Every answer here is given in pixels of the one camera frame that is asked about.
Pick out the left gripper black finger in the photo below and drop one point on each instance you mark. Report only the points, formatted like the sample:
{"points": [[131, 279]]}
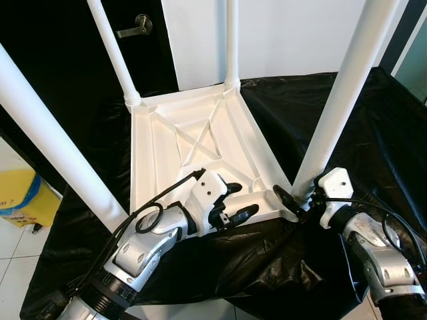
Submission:
{"points": [[243, 213], [233, 188]]}

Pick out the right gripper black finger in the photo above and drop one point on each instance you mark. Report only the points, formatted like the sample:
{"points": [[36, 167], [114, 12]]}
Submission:
{"points": [[287, 198]]}

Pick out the white plastic table top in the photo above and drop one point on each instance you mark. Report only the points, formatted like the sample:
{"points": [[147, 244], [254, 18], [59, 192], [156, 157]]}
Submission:
{"points": [[200, 126]]}

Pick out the white plastic table leg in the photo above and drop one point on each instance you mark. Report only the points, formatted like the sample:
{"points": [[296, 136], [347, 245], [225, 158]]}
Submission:
{"points": [[113, 53], [232, 43], [347, 93], [53, 133]]}

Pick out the black plastic table cover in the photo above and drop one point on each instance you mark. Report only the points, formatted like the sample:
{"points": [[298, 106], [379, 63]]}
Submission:
{"points": [[380, 146]]}

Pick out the yellow box with blue band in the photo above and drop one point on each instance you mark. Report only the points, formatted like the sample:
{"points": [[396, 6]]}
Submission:
{"points": [[27, 200]]}

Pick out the black door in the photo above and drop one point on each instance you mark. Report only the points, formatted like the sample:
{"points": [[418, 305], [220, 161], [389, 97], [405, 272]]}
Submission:
{"points": [[53, 40]]}

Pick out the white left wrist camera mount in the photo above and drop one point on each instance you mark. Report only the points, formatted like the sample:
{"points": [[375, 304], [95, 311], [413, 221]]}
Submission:
{"points": [[207, 190]]}

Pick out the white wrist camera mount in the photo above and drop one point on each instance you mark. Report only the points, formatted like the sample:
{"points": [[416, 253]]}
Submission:
{"points": [[335, 186], [207, 190]]}

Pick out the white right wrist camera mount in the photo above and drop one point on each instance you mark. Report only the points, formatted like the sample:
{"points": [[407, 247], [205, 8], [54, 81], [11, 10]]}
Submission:
{"points": [[335, 186]]}

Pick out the dark grey wall post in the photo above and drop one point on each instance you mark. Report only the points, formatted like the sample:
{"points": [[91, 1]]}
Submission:
{"points": [[403, 33]]}

